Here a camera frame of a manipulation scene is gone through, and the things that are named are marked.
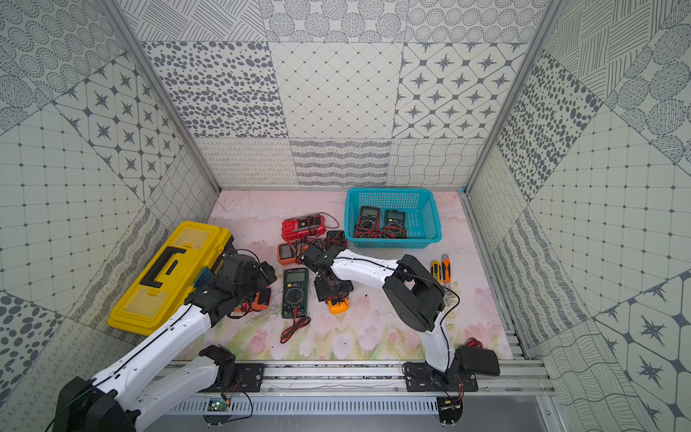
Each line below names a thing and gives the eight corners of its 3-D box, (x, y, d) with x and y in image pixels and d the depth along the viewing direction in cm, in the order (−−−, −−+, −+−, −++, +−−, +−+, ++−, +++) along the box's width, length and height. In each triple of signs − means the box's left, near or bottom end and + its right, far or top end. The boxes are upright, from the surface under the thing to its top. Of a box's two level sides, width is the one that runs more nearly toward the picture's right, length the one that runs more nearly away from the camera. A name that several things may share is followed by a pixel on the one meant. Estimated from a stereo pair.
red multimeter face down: (286, 247, 104) (283, 239, 99) (282, 230, 109) (279, 221, 105) (328, 236, 107) (326, 227, 103) (322, 219, 113) (321, 211, 108)
